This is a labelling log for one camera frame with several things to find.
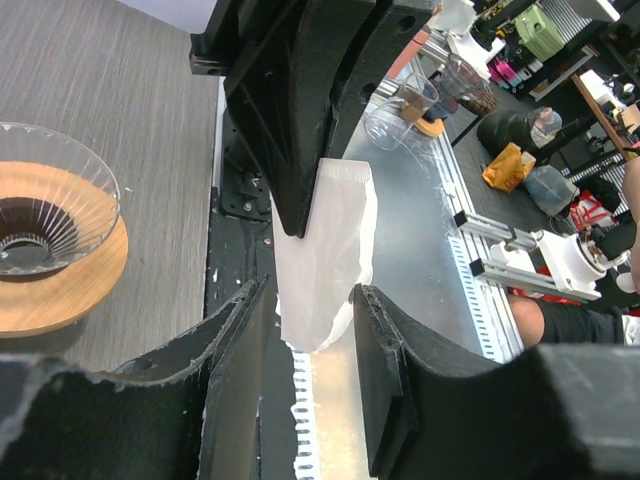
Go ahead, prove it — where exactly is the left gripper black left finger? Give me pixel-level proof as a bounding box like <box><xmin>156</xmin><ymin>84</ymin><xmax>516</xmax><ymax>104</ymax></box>
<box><xmin>1</xmin><ymin>278</ymin><xmax>275</xmax><ymax>479</ymax></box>

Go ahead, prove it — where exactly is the person's forearm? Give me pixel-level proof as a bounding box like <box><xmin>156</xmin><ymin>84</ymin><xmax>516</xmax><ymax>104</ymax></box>
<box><xmin>508</xmin><ymin>295</ymin><xmax>639</xmax><ymax>348</ymax></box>

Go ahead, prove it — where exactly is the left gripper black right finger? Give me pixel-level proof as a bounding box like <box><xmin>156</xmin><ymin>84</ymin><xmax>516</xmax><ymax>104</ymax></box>
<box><xmin>353</xmin><ymin>285</ymin><xmax>639</xmax><ymax>479</ymax></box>

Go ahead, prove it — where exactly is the aluminium frame rail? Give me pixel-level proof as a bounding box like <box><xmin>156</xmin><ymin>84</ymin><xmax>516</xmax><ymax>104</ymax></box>
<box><xmin>409</xmin><ymin>39</ymin><xmax>526</xmax><ymax>364</ymax></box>

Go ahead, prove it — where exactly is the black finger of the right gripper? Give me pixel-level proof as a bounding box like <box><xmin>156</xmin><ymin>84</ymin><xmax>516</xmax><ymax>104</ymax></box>
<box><xmin>324</xmin><ymin>0</ymin><xmax>433</xmax><ymax>158</ymax></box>
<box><xmin>225</xmin><ymin>1</ymin><xmax>375</xmax><ymax>238</ymax></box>

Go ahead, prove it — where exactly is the orange snack bag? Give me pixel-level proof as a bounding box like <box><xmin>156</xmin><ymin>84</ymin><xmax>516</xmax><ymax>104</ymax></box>
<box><xmin>482</xmin><ymin>142</ymin><xmax>536</xmax><ymax>193</ymax></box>

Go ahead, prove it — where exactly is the clear glass pitcher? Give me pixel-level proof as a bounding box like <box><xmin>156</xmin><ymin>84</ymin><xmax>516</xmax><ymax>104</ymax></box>
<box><xmin>364</xmin><ymin>95</ymin><xmax>430</xmax><ymax>151</ymax></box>

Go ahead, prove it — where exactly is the glass cup on coaster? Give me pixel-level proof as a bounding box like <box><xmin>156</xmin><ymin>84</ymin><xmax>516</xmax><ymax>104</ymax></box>
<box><xmin>396</xmin><ymin>53</ymin><xmax>490</xmax><ymax>137</ymax></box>

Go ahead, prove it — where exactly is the clear glass ribbed dripper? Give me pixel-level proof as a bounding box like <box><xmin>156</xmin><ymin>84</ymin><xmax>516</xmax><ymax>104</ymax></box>
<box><xmin>1</xmin><ymin>122</ymin><xmax>120</xmax><ymax>282</ymax></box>

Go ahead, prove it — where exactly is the white paper coffee filter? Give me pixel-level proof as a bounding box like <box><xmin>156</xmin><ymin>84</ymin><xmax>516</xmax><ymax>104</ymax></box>
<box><xmin>273</xmin><ymin>158</ymin><xmax>378</xmax><ymax>353</ymax></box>

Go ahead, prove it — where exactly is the white slotted cable duct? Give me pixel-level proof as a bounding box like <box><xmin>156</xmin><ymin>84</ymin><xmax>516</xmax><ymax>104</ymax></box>
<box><xmin>291</xmin><ymin>349</ymin><xmax>322</xmax><ymax>480</ymax></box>

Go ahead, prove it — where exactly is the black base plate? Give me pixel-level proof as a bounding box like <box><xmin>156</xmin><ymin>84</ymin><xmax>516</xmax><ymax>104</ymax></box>
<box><xmin>204</xmin><ymin>106</ymin><xmax>298</xmax><ymax>479</ymax></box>

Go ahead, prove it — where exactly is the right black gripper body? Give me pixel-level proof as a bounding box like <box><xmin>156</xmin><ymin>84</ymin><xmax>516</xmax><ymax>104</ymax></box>
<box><xmin>189</xmin><ymin>0</ymin><xmax>240</xmax><ymax>76</ymax></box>

